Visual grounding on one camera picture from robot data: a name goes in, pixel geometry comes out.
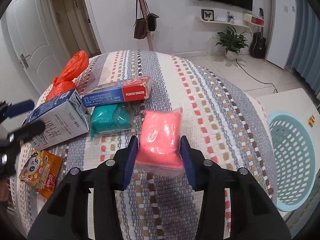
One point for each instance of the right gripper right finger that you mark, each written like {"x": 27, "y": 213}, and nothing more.
{"x": 253, "y": 215}

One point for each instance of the potted green plant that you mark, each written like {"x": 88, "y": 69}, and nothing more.
{"x": 232, "y": 42}

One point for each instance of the blue curtain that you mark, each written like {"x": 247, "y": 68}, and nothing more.
{"x": 304, "y": 56}

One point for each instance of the pink coat rack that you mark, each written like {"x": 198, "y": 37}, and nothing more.
{"x": 144, "y": 13}

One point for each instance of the colourful cube toy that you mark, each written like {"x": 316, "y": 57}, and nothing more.
{"x": 311, "y": 121}

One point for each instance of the orange snack bag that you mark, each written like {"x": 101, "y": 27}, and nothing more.
{"x": 40, "y": 172}

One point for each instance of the pink packet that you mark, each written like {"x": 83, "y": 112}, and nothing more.
{"x": 159, "y": 143}

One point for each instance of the light blue plastic basket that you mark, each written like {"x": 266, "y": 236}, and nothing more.
{"x": 295, "y": 158}

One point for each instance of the white wall shelf lower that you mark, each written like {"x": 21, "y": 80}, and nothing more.
{"x": 225, "y": 23}

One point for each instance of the person's left hand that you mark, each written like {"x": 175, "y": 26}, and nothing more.
{"x": 4, "y": 190}

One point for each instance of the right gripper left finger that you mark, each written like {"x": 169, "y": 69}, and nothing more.
{"x": 64, "y": 215}

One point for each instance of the white door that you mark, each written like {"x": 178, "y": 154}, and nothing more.
{"x": 32, "y": 42}

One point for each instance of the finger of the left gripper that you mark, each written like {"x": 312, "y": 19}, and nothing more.
{"x": 18, "y": 108}
{"x": 27, "y": 132}

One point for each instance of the white standing air conditioner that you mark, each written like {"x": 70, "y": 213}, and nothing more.
{"x": 282, "y": 30}

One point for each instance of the brown hanging bag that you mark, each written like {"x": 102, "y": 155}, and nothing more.
{"x": 140, "y": 31}

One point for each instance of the striped woven tablecloth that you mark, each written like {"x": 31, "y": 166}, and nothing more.
{"x": 220, "y": 120}

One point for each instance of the blue white milk carton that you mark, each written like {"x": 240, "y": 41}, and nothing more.
{"x": 65, "y": 117}

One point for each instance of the black guitar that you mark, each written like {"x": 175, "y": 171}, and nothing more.
{"x": 257, "y": 48}

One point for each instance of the red white wall box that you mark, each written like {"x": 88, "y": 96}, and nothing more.
{"x": 254, "y": 20}

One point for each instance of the butterfly picture frame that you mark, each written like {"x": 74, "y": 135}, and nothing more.
{"x": 207, "y": 15}

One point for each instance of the black hanging bag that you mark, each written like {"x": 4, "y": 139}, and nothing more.
{"x": 152, "y": 21}

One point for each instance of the blue red card box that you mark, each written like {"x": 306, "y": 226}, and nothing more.
{"x": 138, "y": 88}

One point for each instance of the orange plastic bag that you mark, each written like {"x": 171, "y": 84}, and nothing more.
{"x": 64, "y": 82}

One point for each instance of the teal packet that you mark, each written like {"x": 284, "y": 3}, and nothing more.
{"x": 112, "y": 118}

